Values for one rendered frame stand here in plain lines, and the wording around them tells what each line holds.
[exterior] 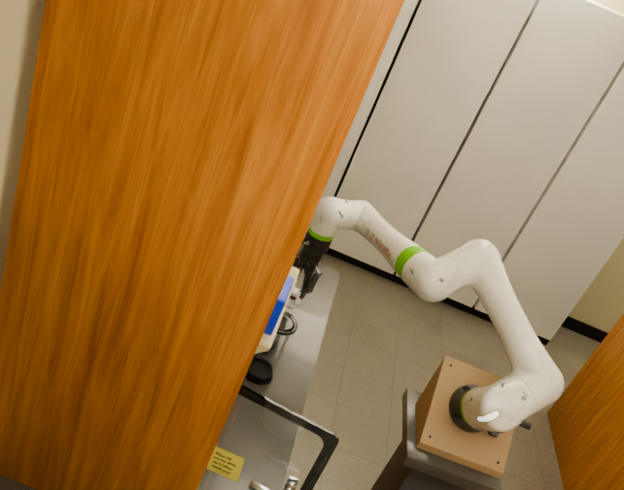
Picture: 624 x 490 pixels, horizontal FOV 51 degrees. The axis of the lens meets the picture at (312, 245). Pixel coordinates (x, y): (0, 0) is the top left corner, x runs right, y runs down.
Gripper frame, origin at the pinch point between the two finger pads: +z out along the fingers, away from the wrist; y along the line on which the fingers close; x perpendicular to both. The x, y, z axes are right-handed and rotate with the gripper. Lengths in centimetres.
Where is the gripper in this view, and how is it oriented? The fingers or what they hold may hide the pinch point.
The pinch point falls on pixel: (294, 293)
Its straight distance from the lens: 236.5
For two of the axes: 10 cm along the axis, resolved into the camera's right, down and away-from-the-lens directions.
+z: -3.4, 8.1, 4.8
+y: 6.3, 5.8, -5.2
